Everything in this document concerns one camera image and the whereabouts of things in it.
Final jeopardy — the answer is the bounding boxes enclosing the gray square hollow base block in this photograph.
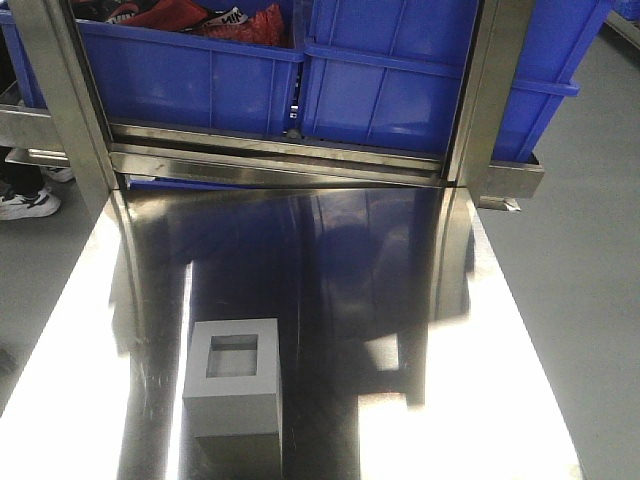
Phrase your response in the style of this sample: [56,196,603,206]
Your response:
[183,318,282,437]

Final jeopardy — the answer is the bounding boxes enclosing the blue bin on cart right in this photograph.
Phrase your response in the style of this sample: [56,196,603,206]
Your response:
[300,1,612,163]

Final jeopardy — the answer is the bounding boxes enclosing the blue bin with red items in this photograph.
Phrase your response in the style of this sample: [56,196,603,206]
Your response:
[77,1,304,136]

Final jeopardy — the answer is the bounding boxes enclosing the red packaged item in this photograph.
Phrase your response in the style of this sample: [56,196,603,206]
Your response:
[69,0,290,49]

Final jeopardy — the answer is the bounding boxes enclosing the white black sneaker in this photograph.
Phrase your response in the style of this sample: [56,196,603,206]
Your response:
[1,187,61,221]

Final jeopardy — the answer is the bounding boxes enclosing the stainless steel cart frame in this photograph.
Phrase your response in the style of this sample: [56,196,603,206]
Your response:
[1,1,534,217]

